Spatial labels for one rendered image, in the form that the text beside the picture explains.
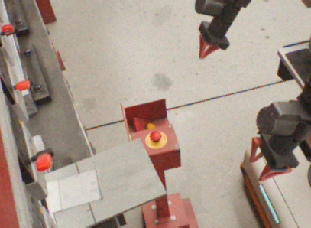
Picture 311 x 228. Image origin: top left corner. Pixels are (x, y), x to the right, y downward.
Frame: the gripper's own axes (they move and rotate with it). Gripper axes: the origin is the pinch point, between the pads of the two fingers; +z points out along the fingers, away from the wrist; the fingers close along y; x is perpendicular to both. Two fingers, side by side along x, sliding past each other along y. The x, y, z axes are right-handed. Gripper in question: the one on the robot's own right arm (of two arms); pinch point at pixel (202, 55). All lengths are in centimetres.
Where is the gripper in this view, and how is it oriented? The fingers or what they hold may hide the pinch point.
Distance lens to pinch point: 123.8
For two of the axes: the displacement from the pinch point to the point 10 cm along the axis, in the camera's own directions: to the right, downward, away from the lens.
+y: 2.4, 7.4, -6.3
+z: -3.6, 6.7, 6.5
